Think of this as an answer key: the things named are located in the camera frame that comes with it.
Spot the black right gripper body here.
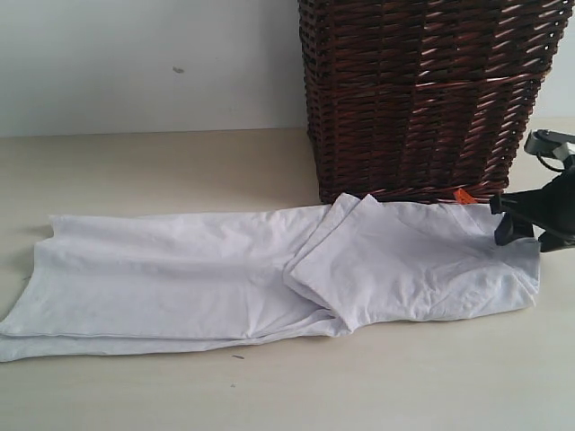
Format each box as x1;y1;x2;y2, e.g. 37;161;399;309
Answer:
529;167;574;252

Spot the white t-shirt red lettering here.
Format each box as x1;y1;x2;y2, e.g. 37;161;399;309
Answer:
1;194;540;362

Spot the dark brown wicker basket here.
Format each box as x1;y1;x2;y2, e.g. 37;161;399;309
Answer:
298;0;574;203

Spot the orange t-shirt tag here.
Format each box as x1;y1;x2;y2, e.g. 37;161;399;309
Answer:
454;189;477;205

